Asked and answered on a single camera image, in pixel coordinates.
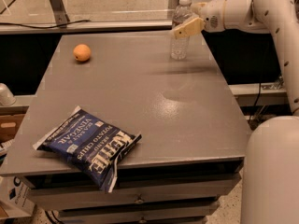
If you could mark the cardboard box at left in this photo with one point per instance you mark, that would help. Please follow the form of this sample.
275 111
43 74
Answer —
9 125

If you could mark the grey drawer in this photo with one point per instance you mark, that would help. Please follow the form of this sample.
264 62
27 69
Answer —
141 214
88 196

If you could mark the white printed box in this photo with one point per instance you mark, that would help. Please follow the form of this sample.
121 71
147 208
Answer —
13 199

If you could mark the clear plastic water bottle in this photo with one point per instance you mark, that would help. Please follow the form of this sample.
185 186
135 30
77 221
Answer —
179 40

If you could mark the orange fruit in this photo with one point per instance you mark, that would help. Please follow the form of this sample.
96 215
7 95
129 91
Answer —
82 53

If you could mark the white cup at left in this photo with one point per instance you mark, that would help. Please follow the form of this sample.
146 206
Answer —
6 96

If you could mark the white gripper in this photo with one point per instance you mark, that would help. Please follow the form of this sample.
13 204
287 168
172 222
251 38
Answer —
212 15

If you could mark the grey drawer cabinet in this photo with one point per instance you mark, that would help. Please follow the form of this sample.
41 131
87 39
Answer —
190 122

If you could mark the blue potato chips bag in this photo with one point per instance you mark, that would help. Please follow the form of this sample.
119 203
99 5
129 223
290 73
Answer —
92 145

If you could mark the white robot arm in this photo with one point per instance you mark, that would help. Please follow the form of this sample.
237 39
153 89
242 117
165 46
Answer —
270 186

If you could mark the lower grey drawer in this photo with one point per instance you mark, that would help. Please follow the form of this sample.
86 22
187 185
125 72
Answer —
141 214

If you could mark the metal frame strut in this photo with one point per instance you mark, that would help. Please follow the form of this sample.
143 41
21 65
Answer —
60 15

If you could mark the upper grey drawer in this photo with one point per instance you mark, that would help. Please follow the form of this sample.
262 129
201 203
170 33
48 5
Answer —
88 196

